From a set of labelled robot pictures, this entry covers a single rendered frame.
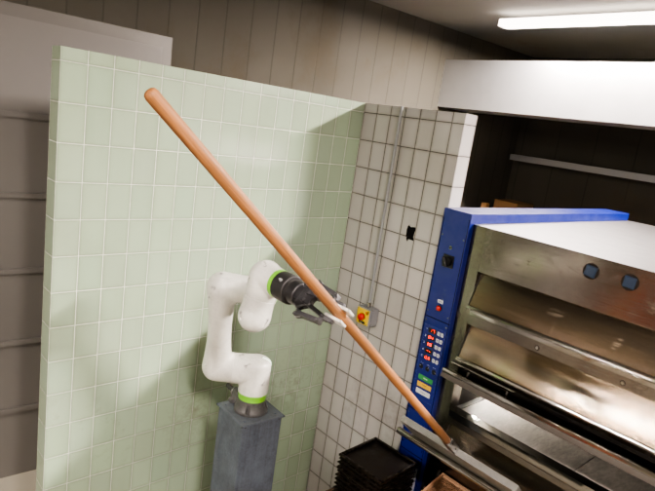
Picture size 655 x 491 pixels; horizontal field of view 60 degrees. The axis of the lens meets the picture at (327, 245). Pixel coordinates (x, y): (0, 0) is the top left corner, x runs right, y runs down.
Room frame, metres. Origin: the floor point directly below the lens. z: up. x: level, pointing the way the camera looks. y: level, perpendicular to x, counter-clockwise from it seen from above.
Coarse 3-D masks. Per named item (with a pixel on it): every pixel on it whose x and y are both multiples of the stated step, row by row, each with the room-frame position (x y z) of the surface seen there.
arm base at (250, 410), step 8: (232, 392) 2.32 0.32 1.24; (232, 400) 2.29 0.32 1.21; (240, 400) 2.23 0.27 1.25; (264, 400) 2.25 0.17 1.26; (240, 408) 2.21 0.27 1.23; (248, 408) 2.21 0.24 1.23; (256, 408) 2.21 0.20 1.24; (264, 408) 2.24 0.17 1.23; (248, 416) 2.19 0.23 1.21; (256, 416) 2.20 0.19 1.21
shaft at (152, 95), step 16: (144, 96) 1.08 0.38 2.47; (160, 96) 1.08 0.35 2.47; (160, 112) 1.09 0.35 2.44; (176, 128) 1.11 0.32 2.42; (192, 144) 1.14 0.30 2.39; (208, 160) 1.16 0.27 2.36; (224, 176) 1.19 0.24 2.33; (240, 192) 1.22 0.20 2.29; (256, 208) 1.26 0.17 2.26; (256, 224) 1.27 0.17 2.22; (272, 240) 1.30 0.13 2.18; (288, 256) 1.33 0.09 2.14; (304, 272) 1.37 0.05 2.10; (320, 288) 1.41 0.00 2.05; (336, 304) 1.47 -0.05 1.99; (352, 336) 1.54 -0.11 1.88; (368, 352) 1.58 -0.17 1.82; (384, 368) 1.64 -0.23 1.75; (400, 384) 1.70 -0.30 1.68; (416, 400) 1.78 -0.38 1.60
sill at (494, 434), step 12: (456, 408) 2.60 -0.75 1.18; (456, 420) 2.55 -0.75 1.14; (468, 420) 2.50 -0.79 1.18; (480, 420) 2.51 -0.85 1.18; (480, 432) 2.45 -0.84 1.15; (492, 432) 2.42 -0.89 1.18; (504, 444) 2.36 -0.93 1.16; (516, 444) 2.33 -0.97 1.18; (528, 456) 2.27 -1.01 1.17; (540, 456) 2.26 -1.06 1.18; (540, 468) 2.23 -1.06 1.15; (552, 468) 2.19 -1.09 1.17; (564, 468) 2.20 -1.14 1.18; (564, 480) 2.15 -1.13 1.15; (576, 480) 2.12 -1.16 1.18; (588, 480) 2.13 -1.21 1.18
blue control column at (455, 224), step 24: (456, 216) 2.68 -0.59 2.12; (480, 216) 2.66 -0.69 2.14; (504, 216) 2.81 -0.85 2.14; (528, 216) 2.98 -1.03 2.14; (552, 216) 3.16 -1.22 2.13; (576, 216) 3.38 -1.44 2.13; (600, 216) 3.62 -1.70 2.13; (624, 216) 3.89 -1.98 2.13; (456, 240) 2.66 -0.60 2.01; (456, 264) 2.64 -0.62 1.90; (432, 288) 2.72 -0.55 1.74; (456, 288) 2.62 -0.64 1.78; (432, 312) 2.70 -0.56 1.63; (408, 408) 2.72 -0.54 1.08; (408, 432) 2.70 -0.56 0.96; (408, 456) 2.68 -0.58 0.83
